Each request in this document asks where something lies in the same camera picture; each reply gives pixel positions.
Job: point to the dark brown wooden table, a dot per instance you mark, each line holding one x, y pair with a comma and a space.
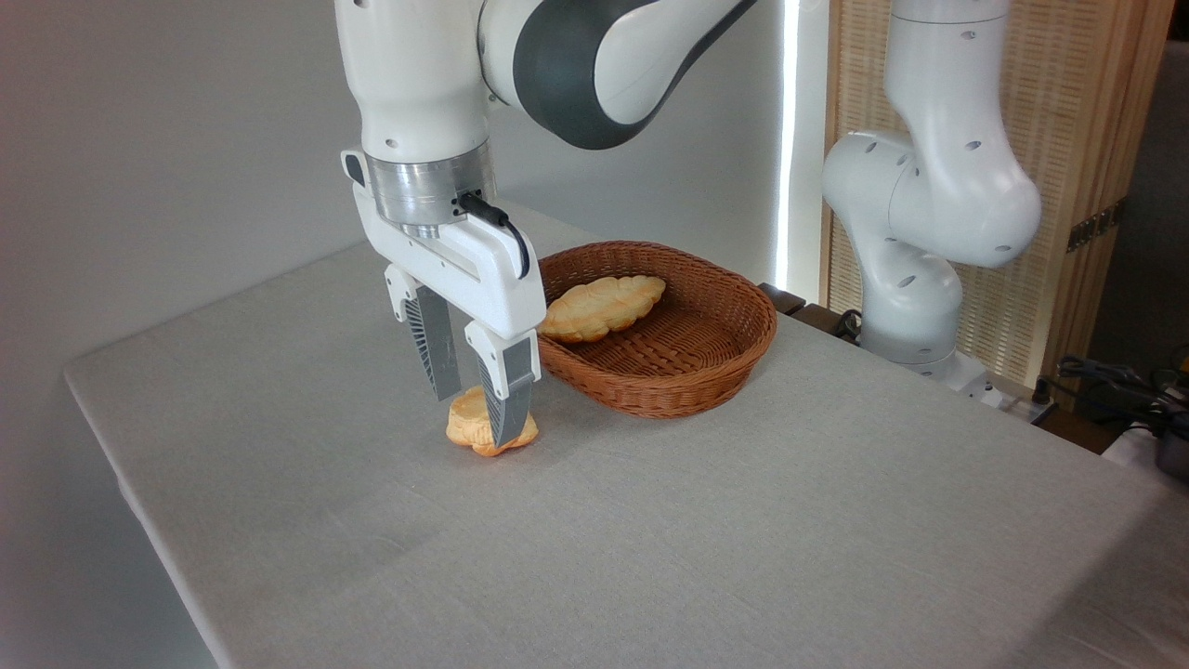
785, 299

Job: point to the wooden slatted screen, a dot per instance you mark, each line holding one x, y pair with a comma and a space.
1068, 93

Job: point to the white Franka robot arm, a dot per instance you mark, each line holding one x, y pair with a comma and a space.
418, 74

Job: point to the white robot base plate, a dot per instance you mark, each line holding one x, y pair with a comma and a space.
971, 381

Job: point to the round orange bread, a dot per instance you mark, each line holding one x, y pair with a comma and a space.
464, 423

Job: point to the long braided bread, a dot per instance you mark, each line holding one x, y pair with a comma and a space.
604, 307

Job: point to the black metal hinge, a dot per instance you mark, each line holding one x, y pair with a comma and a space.
1096, 226

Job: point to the grey tablecloth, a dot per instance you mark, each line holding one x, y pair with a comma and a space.
650, 557

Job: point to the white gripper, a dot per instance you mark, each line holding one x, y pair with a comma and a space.
464, 269

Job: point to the brown wicker basket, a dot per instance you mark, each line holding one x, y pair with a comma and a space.
669, 372

